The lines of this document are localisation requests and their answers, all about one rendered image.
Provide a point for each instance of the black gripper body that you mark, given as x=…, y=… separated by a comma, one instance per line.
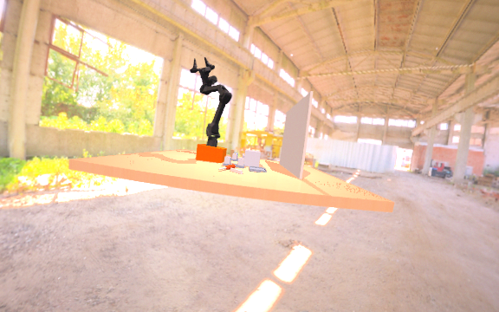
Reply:
x=194, y=70

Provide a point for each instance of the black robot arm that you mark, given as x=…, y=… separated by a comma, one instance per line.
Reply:
x=224, y=98

